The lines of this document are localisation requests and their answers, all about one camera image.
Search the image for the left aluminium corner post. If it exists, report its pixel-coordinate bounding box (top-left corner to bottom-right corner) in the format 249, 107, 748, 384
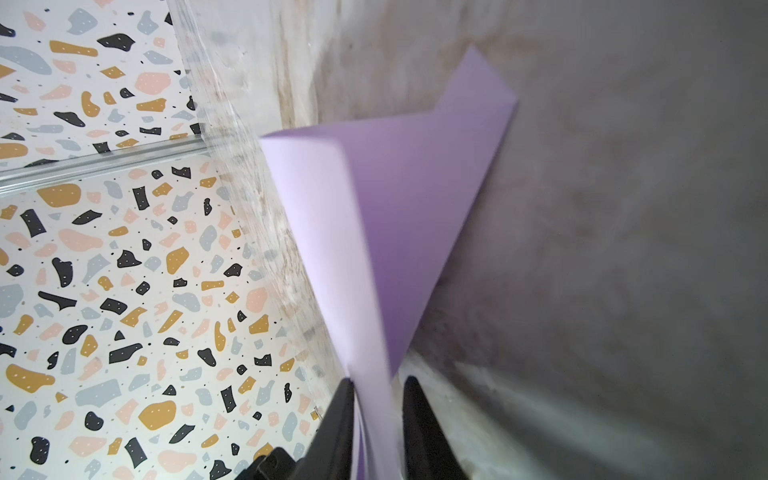
1, 137, 208, 195

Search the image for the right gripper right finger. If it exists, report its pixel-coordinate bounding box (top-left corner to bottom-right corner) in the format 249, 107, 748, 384
402, 376, 468, 480

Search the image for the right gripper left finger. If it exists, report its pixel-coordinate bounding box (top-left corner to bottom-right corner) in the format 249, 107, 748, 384
236, 378, 355, 480

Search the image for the lilac square paper sheet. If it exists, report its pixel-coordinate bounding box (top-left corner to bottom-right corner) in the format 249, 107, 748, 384
260, 48, 517, 479

